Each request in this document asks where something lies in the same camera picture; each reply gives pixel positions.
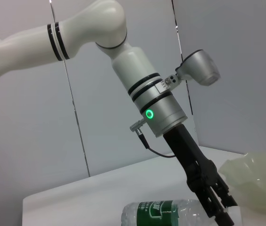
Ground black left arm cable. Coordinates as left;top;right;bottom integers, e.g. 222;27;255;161
129;119;179;158

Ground green label water bottle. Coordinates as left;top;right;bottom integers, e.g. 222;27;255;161
121;199;242;226

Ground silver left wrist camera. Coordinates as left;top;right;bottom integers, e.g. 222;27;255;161
165;49;221;89

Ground translucent green fruit plate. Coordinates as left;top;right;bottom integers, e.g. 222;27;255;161
217;150;266;215

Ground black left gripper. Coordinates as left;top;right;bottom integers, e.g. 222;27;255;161
162;124;239;226

